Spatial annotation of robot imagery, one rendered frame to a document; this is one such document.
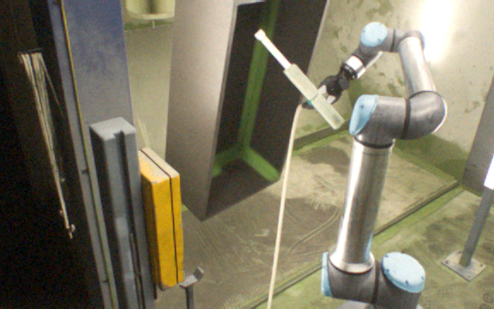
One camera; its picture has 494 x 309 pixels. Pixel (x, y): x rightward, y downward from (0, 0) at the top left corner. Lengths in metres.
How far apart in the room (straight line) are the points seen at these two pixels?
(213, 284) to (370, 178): 1.52
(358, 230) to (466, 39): 2.38
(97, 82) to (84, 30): 0.14
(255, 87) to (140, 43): 1.07
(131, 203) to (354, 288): 0.97
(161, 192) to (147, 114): 2.48
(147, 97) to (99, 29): 2.09
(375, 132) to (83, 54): 0.79
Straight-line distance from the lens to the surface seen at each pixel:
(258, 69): 2.60
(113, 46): 1.25
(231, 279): 2.71
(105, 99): 1.29
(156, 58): 3.40
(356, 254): 1.53
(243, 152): 2.90
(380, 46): 1.82
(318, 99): 1.79
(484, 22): 3.56
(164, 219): 0.83
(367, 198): 1.41
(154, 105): 3.30
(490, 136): 3.70
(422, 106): 1.32
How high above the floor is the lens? 1.98
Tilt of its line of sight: 30 degrees down
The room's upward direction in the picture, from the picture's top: 2 degrees clockwise
